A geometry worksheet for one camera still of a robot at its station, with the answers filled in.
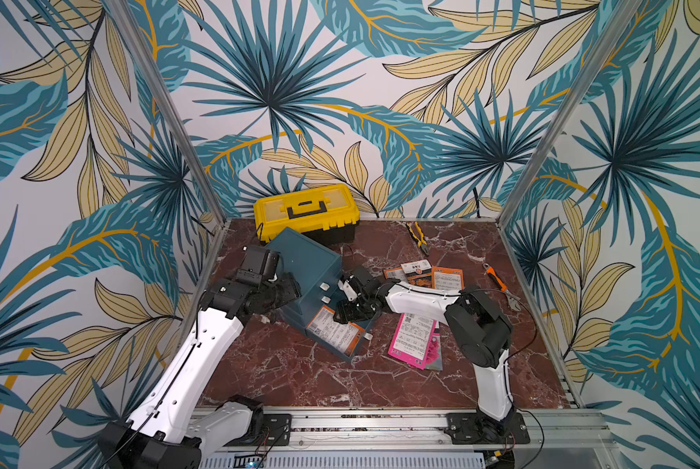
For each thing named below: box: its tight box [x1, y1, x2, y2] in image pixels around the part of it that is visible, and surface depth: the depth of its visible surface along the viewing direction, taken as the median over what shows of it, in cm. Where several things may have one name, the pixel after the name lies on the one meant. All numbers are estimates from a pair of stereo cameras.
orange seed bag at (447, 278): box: [431, 265, 465, 292], surface depth 105 cm
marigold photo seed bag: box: [399, 258, 433, 277], surface depth 108 cm
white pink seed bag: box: [424, 320, 443, 372], surface depth 86 cm
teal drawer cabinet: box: [264, 226, 367, 362], surface depth 87 cm
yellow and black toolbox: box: [254, 183, 361, 248], surface depth 102 cm
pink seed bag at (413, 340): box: [387, 312, 438, 371], surface depth 90 cm
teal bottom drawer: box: [305, 310, 384, 364], surface depth 88 cm
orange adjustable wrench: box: [482, 262, 522, 312], surface depth 102 cm
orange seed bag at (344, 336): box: [306, 304, 365, 357], surface depth 91 cm
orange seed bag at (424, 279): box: [383, 266, 434, 289], surface depth 105 cm
